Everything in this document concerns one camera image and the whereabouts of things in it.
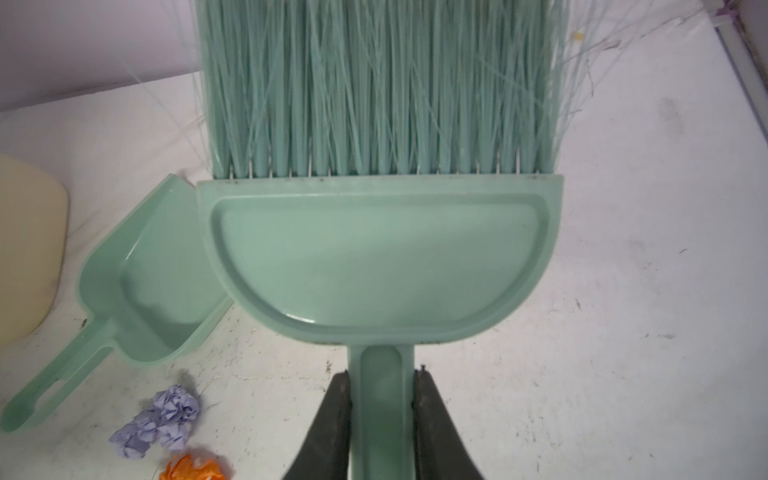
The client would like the green hand brush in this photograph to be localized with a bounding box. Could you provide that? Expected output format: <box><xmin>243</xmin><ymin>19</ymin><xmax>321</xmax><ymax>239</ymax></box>
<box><xmin>195</xmin><ymin>1</ymin><xmax>607</xmax><ymax>479</ymax></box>

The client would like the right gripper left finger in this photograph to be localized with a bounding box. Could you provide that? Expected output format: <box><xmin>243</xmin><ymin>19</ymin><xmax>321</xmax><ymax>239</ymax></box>
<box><xmin>283</xmin><ymin>372</ymin><xmax>352</xmax><ymax>480</ymax></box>

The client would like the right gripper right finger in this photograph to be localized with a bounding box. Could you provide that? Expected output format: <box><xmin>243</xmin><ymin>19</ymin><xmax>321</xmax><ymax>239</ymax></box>
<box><xmin>412</xmin><ymin>367</ymin><xmax>483</xmax><ymax>480</ymax></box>

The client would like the orange paper scrap near dustpan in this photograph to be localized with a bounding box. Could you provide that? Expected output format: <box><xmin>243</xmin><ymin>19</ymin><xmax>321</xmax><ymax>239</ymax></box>
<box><xmin>157</xmin><ymin>453</ymin><xmax>228</xmax><ymax>480</ymax></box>

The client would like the cream trash bin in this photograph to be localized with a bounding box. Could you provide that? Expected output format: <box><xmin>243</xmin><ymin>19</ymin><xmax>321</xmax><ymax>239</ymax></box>
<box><xmin>1</xmin><ymin>155</ymin><xmax>69</xmax><ymax>346</ymax></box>

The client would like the green dustpan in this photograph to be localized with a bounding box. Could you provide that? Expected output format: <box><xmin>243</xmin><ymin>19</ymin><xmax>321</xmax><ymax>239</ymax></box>
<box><xmin>1</xmin><ymin>174</ymin><xmax>233</xmax><ymax>433</ymax></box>

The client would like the purple paper scrap centre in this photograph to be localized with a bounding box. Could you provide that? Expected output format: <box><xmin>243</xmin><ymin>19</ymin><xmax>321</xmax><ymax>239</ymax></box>
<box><xmin>109</xmin><ymin>385</ymin><xmax>200</xmax><ymax>459</ymax></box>

